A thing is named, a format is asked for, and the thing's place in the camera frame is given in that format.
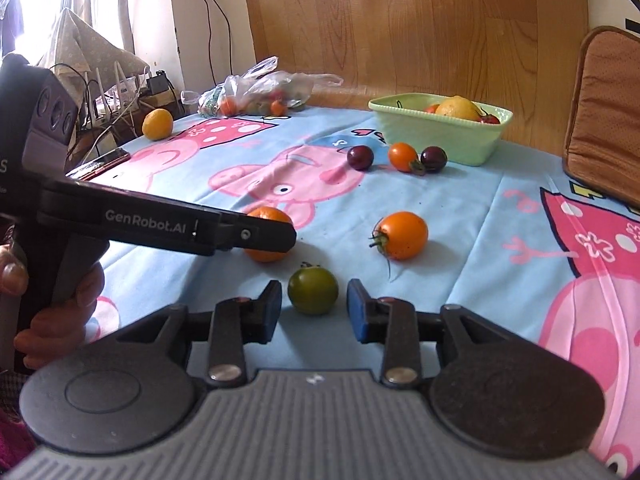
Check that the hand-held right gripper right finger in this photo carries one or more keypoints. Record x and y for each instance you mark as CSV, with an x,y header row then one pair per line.
x,y
356,312

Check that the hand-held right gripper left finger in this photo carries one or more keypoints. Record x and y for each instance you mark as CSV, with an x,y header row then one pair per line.
x,y
272,310

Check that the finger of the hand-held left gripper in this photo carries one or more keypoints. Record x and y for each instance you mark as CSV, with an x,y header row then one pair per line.
x,y
150,222

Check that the green tomato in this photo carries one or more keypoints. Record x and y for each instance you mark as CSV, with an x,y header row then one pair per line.
x,y
313,290

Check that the large orange mandarin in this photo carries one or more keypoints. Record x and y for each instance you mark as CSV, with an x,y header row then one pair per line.
x,y
268,213

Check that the large yellow lemon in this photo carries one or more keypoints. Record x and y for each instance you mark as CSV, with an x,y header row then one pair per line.
x,y
457,108

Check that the red tomato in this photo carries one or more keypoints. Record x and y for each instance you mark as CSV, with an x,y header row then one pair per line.
x,y
489,119

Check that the person's left hand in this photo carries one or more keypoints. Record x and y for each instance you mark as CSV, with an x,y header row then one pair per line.
x,y
55,327

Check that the large orange tomato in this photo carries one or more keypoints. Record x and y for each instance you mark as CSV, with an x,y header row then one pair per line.
x,y
402,236

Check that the small yellow citrus fruit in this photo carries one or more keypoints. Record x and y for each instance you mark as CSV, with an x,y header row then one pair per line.
x,y
157,123

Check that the white router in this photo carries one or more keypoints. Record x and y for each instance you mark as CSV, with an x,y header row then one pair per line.
x,y
117,90

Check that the beige patterned cloth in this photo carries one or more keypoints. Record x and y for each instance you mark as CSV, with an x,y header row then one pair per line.
x,y
85,45

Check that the blue cartoon pig tablecloth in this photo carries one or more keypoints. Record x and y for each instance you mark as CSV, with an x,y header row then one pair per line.
x,y
450,220

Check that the black power adapter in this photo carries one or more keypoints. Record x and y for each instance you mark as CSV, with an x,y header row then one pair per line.
x,y
157,82

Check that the dark purple cherry tomato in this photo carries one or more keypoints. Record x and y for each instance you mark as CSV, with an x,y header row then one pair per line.
x,y
433,158
360,157

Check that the small orange tomato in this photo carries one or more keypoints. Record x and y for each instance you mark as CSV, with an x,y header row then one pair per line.
x,y
403,156

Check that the orange cherry tomato by bag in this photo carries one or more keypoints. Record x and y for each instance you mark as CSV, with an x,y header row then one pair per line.
x,y
277,107

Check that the clear plastic bag of produce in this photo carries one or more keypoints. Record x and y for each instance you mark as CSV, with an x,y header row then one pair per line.
x,y
265,87

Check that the person's magenta garment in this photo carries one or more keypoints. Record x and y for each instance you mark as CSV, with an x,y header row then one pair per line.
x,y
10,435

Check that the wooden board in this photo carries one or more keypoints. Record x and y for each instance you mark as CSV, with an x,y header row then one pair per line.
x,y
425,25

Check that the brown chair cushion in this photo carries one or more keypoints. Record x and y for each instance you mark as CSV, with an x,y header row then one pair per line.
x,y
605,120

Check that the black tape strips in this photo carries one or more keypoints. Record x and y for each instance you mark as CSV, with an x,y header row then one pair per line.
x,y
633,22

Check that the smartphone with rose gold frame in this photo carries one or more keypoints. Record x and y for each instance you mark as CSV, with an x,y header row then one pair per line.
x,y
100,162

